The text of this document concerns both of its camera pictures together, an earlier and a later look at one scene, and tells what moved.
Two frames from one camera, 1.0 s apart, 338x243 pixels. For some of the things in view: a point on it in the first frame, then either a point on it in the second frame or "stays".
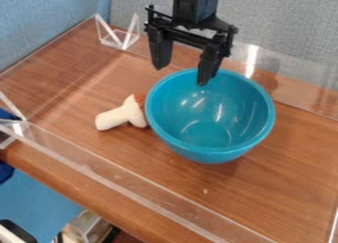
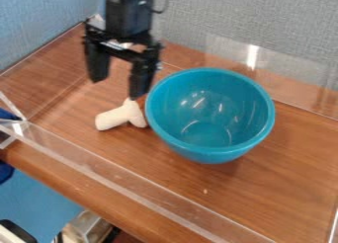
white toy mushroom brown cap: [131, 112] stays
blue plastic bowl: [212, 121] stays
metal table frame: [85, 229] stays
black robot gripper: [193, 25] to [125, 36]
